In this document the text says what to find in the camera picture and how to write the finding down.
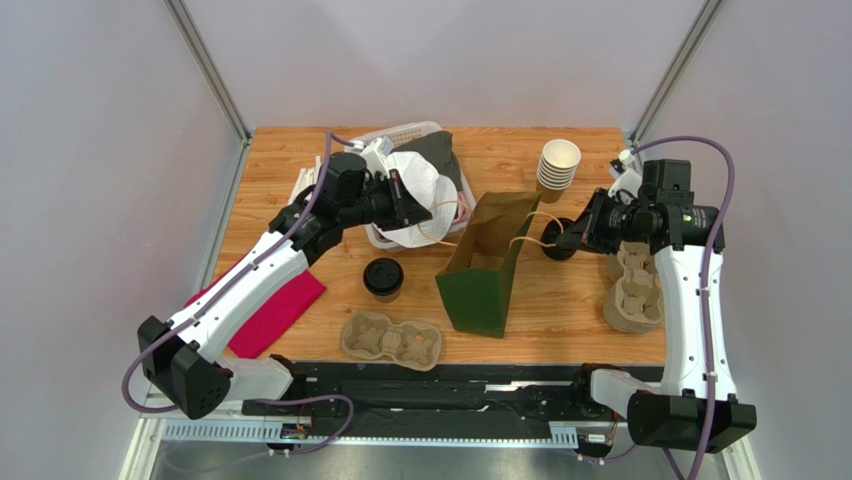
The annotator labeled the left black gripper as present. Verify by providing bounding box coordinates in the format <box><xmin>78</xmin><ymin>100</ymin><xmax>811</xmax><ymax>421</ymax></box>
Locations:
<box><xmin>340</xmin><ymin>170</ymin><xmax>433</xmax><ymax>233</ymax></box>

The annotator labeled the black cup lid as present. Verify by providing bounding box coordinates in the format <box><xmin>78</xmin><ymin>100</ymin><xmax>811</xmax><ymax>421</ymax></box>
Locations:
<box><xmin>362</xmin><ymin>257</ymin><xmax>404</xmax><ymax>294</ymax></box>

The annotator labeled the green paper bag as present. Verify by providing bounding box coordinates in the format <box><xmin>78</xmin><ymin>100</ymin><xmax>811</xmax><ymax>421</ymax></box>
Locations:
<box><xmin>435</xmin><ymin>191</ymin><xmax>542</xmax><ymax>338</ymax></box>

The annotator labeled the single beige cup carrier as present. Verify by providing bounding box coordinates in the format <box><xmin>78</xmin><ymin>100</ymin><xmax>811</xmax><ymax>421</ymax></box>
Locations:
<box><xmin>340</xmin><ymin>311</ymin><xmax>444</xmax><ymax>372</ymax></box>

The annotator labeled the brown paper coffee cup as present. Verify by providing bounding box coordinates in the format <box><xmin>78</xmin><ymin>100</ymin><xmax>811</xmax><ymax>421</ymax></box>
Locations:
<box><xmin>372</xmin><ymin>289</ymin><xmax>400</xmax><ymax>303</ymax></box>

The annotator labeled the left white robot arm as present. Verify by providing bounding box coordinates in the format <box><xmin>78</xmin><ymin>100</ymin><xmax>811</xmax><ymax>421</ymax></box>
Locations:
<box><xmin>129</xmin><ymin>152</ymin><xmax>443</xmax><ymax>420</ymax></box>

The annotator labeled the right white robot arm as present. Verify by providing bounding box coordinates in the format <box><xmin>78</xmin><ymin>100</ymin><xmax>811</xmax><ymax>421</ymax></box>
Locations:
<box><xmin>552</xmin><ymin>160</ymin><xmax>757</xmax><ymax>454</ymax></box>

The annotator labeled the stack of black lids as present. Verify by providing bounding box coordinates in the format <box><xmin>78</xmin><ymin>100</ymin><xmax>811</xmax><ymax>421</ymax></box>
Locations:
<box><xmin>540</xmin><ymin>217</ymin><xmax>578</xmax><ymax>261</ymax></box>

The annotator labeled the white bucket hat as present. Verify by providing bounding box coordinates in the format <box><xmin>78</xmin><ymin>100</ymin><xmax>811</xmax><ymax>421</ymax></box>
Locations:
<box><xmin>378</xmin><ymin>152</ymin><xmax>458</xmax><ymax>248</ymax></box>

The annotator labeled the pink cloth in basket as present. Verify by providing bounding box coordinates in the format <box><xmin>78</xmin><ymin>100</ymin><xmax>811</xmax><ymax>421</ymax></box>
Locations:
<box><xmin>453</xmin><ymin>191</ymin><xmax>470</xmax><ymax>225</ymax></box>

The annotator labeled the olive green cloth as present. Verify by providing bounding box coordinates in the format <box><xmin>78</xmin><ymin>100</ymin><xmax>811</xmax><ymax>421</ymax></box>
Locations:
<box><xmin>391</xmin><ymin>130</ymin><xmax>463</xmax><ymax>191</ymax></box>

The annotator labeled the white plastic basket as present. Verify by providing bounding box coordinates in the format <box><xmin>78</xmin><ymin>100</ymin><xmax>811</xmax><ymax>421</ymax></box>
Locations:
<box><xmin>344</xmin><ymin>121</ymin><xmax>476</xmax><ymax>253</ymax></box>

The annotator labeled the stack of paper cups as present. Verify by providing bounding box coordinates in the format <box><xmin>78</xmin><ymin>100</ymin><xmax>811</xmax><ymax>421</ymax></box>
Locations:
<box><xmin>536</xmin><ymin>139</ymin><xmax>582</xmax><ymax>204</ymax></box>

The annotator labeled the beige cup carrier tray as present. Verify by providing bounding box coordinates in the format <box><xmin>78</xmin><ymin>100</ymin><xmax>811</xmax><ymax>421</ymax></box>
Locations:
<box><xmin>603</xmin><ymin>242</ymin><xmax>665</xmax><ymax>334</ymax></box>

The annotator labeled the bundle of white straws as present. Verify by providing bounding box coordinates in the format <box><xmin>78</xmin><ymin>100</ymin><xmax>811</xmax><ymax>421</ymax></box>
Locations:
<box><xmin>287</xmin><ymin>155</ymin><xmax>323</xmax><ymax>204</ymax></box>

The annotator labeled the red cloth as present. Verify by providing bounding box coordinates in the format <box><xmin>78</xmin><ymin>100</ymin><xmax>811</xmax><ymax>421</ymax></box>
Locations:
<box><xmin>183</xmin><ymin>269</ymin><xmax>327</xmax><ymax>361</ymax></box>

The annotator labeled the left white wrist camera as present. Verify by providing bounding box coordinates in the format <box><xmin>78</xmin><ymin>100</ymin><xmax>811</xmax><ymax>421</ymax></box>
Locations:
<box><xmin>359</xmin><ymin>136</ymin><xmax>394</xmax><ymax>175</ymax></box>

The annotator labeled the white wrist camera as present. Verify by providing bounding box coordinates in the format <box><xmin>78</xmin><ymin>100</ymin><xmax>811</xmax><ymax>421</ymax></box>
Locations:
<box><xmin>359</xmin><ymin>136</ymin><xmax>394</xmax><ymax>175</ymax></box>
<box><xmin>608</xmin><ymin>149</ymin><xmax>642</xmax><ymax>199</ymax></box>

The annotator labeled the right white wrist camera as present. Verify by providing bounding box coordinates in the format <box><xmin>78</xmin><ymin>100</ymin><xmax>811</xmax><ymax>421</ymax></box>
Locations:
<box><xmin>608</xmin><ymin>149</ymin><xmax>642</xmax><ymax>199</ymax></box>

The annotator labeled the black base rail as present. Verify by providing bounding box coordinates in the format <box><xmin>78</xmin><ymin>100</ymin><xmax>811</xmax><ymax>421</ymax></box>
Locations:
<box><xmin>241</xmin><ymin>361</ymin><xmax>627</xmax><ymax>456</ymax></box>

